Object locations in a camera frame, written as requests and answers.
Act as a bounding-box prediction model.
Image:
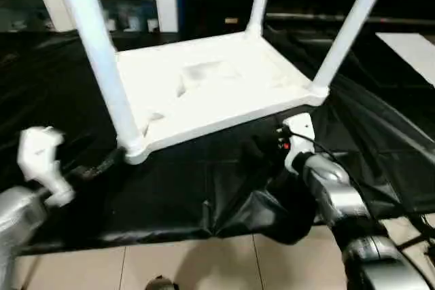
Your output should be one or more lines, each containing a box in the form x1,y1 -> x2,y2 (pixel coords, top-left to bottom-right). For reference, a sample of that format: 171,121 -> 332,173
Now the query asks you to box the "white plastic table top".
114,30 -> 331,165

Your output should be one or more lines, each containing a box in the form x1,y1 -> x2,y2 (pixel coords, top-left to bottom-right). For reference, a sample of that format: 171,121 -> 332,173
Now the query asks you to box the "black mat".
0,28 -> 435,257

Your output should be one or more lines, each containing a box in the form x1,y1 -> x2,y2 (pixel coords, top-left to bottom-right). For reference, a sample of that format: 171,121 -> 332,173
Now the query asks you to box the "brown round object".
145,276 -> 179,290

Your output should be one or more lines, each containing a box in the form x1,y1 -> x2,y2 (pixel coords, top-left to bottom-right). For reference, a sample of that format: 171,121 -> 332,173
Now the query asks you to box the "white flat board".
375,31 -> 435,84

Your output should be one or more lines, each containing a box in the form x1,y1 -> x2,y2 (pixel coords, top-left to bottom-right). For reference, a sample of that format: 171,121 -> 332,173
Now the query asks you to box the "black metal folding leg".
398,232 -> 435,251

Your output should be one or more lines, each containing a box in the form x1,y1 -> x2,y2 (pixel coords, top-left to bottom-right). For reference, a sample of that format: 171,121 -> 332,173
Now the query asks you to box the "grey metal rail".
266,12 -> 435,24

